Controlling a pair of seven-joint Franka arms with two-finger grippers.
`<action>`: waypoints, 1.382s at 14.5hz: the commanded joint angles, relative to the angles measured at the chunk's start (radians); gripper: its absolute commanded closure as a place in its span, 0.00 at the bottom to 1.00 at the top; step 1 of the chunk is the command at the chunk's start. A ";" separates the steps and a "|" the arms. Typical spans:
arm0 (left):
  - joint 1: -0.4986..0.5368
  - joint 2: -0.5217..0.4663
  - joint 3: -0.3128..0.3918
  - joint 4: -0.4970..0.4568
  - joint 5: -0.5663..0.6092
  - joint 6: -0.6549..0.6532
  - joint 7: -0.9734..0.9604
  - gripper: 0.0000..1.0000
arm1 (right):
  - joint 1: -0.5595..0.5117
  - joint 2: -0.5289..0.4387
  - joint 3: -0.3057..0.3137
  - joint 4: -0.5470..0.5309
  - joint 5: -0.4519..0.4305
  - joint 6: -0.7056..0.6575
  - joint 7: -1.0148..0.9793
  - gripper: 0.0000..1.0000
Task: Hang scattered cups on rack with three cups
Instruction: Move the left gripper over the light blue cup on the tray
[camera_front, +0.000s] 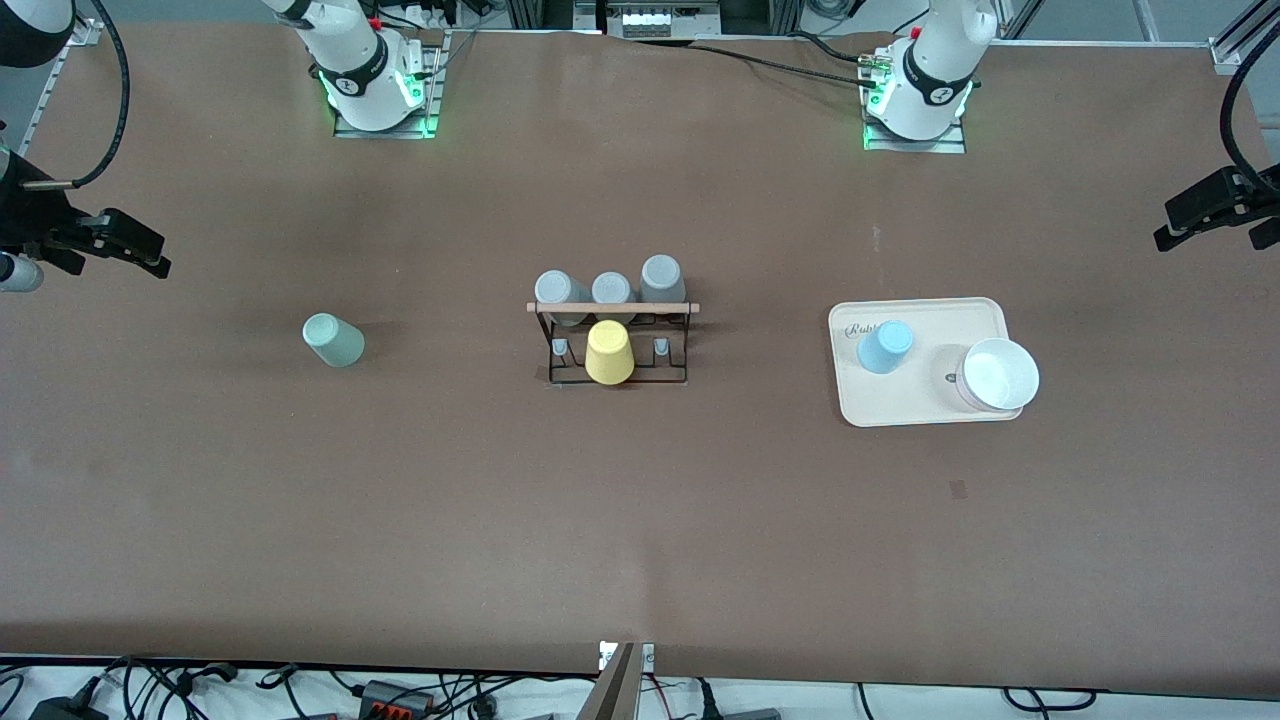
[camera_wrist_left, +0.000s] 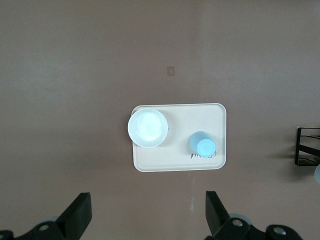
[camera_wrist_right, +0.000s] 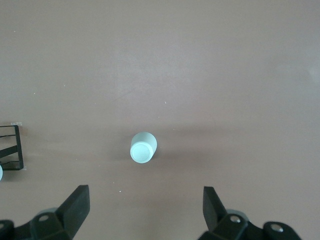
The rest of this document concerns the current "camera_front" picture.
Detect pale green cup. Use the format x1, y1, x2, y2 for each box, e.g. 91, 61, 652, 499
302, 313, 366, 368

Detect light blue cup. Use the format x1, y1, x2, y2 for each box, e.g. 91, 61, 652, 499
857, 320, 914, 376

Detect white bowl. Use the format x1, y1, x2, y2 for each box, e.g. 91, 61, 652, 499
955, 338, 1041, 413

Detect cream plastic tray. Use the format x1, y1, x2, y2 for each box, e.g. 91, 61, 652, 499
828, 296, 1009, 429

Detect yellow cup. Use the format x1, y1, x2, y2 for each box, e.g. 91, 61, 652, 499
585, 320, 636, 385

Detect black box orange connectors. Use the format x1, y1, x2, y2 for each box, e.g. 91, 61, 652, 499
358, 680, 438, 719

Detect white power strip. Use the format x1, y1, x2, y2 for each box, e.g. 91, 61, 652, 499
618, 6, 703, 39

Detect grey metal strut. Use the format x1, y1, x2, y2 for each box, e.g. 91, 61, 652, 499
575, 641, 656, 720

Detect aluminium frame rail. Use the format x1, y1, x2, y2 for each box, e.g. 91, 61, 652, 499
1208, 0, 1280, 73
18, 18, 104, 151

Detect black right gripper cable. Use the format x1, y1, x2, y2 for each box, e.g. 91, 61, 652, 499
20, 0, 133, 191

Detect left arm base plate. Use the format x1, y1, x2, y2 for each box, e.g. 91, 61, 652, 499
863, 115, 968, 154

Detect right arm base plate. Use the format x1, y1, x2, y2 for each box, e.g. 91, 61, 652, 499
333, 28, 447, 139

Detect black table cable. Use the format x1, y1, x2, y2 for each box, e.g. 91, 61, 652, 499
690, 38, 876, 86
788, 32, 871, 64

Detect black wire cup rack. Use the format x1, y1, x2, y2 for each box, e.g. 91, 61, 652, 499
527, 300, 701, 388

